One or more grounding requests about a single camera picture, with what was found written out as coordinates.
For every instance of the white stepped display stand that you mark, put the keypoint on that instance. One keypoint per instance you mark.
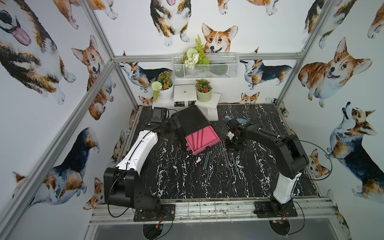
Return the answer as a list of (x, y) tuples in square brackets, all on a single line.
[(185, 96)]

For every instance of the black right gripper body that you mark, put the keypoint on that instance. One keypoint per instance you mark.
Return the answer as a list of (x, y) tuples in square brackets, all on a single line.
[(233, 144)]

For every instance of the teal plastic dustpan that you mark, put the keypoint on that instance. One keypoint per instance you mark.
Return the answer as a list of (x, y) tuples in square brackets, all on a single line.
[(240, 120)]

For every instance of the white pot orange flowers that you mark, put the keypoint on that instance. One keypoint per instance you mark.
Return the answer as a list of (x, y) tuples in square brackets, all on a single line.
[(162, 87)]

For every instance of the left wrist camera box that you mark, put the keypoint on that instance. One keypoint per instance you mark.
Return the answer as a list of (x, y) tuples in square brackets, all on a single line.
[(160, 115)]

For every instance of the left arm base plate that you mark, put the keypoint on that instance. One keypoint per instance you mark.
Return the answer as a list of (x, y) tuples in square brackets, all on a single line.
[(165, 212)]

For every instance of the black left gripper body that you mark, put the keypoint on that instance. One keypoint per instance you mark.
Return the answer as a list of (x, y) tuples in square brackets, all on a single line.
[(179, 123)]

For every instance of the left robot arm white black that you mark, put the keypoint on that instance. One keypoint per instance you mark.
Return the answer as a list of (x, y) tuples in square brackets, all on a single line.
[(123, 186)]

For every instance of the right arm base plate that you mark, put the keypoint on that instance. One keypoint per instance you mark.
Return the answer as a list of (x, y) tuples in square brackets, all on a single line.
[(268, 209)]

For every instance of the white wire basket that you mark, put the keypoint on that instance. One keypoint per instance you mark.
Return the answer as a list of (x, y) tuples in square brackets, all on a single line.
[(220, 66)]

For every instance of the green white artificial fern flowers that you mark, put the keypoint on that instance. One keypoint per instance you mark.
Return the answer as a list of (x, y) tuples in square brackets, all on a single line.
[(195, 56)]

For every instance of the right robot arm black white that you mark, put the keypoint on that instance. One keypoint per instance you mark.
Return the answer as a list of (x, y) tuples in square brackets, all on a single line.
[(289, 154)]

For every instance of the green pot red flowers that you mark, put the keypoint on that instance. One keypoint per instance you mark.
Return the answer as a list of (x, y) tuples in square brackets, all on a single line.
[(204, 90)]

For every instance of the black drawer cabinet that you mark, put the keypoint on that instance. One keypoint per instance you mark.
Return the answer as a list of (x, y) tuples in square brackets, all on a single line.
[(189, 121)]

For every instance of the teal pencil right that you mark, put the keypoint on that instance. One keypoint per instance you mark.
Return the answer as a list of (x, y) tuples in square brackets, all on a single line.
[(234, 163)]

